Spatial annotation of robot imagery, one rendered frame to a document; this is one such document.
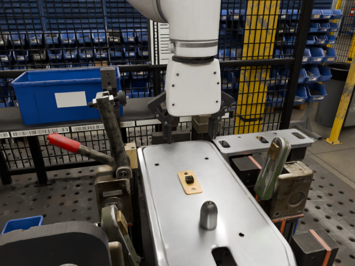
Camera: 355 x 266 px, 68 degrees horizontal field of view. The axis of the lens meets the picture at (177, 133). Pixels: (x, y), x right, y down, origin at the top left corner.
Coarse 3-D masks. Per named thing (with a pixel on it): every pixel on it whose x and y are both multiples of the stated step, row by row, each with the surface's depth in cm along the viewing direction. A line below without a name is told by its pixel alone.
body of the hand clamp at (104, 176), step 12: (108, 168) 54; (96, 180) 51; (108, 180) 50; (120, 180) 51; (96, 192) 51; (108, 192) 51; (120, 192) 52; (108, 204) 53; (120, 204) 54; (132, 216) 56
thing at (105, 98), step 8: (96, 96) 45; (104, 96) 45; (112, 96) 46; (120, 96) 46; (88, 104) 46; (96, 104) 46; (104, 104) 45; (112, 104) 46; (120, 104) 47; (104, 112) 46; (112, 112) 46; (104, 120) 46; (112, 120) 46; (112, 128) 47; (112, 136) 48; (120, 136) 51; (112, 144) 48; (120, 144) 49; (112, 152) 49; (120, 152) 49; (120, 160) 50
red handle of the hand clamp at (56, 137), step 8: (48, 136) 46; (56, 136) 47; (56, 144) 47; (64, 144) 47; (72, 144) 48; (80, 144) 50; (72, 152) 48; (80, 152) 49; (88, 152) 49; (96, 152) 50; (96, 160) 50; (104, 160) 51; (112, 160) 51
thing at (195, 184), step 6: (180, 174) 61; (192, 174) 61; (180, 180) 59; (186, 180) 57; (192, 180) 57; (186, 186) 57; (192, 186) 57; (198, 186) 57; (186, 192) 55; (192, 192) 55; (198, 192) 55
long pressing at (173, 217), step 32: (160, 160) 67; (192, 160) 67; (224, 160) 67; (160, 192) 55; (224, 192) 55; (160, 224) 47; (192, 224) 47; (224, 224) 47; (256, 224) 47; (160, 256) 41; (192, 256) 41; (256, 256) 41; (288, 256) 41
